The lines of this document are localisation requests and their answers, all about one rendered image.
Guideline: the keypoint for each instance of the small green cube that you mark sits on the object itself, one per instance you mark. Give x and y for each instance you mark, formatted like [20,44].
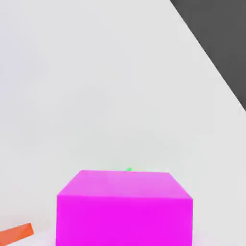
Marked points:
[129,169]

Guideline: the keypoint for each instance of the large orange box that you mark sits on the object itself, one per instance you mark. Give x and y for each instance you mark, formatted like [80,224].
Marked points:
[17,233]

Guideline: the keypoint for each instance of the small magenta cube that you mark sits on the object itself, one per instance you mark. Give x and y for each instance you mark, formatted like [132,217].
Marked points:
[124,211]

